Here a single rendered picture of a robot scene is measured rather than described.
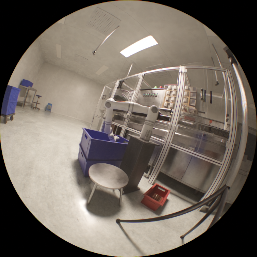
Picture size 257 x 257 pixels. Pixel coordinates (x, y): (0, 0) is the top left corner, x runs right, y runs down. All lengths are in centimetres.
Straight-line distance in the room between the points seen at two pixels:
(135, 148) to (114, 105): 43
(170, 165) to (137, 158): 78
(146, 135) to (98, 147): 43
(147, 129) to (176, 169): 86
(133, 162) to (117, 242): 65
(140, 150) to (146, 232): 66
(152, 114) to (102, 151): 57
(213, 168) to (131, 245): 120
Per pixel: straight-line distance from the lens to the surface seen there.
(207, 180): 141
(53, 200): 75
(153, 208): 88
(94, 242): 64
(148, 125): 76
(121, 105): 78
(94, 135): 115
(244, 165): 157
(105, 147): 83
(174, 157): 137
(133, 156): 75
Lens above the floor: 63
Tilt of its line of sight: 2 degrees down
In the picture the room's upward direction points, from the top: 19 degrees clockwise
